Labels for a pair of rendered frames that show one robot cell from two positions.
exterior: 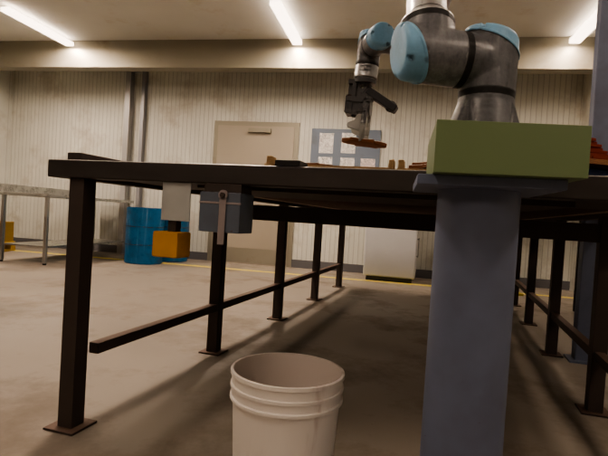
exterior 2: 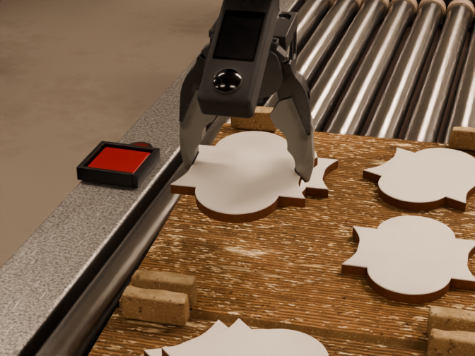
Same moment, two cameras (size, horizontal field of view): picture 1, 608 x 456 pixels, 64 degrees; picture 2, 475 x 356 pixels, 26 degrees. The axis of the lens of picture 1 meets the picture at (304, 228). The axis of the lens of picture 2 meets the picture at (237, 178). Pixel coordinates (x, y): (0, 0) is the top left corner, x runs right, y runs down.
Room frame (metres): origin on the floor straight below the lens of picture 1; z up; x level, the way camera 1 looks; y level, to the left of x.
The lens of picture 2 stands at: (1.56, -1.05, 1.47)
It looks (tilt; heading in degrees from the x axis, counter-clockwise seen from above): 27 degrees down; 89
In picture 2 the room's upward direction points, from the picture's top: straight up
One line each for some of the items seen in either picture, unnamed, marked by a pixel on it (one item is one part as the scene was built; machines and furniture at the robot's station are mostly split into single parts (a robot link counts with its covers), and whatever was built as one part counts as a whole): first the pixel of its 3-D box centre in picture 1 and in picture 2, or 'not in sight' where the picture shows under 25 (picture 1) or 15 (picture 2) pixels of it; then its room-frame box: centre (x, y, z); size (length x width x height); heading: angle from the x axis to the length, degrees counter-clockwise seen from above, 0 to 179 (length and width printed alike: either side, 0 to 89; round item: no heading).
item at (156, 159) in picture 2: (291, 164); (119, 163); (1.44, 0.05, 0.92); 0.08 x 0.08 x 0.02; 73
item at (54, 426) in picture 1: (77, 303); not in sight; (1.67, 0.76, 0.43); 0.12 x 0.12 x 0.85; 73
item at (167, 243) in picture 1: (173, 219); not in sight; (1.54, 0.41, 0.74); 0.09 x 0.08 x 0.24; 73
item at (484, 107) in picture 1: (484, 116); not in sight; (1.05, -0.37, 1.01); 0.15 x 0.15 x 0.10
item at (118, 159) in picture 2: not in sight; (119, 164); (1.44, 0.05, 0.92); 0.06 x 0.06 x 0.01; 73
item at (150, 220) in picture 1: (158, 234); not in sight; (6.99, 2.08, 0.39); 1.06 x 0.64 x 0.77; 169
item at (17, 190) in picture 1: (72, 223); not in sight; (6.78, 3.21, 0.47); 1.90 x 0.70 x 0.95; 169
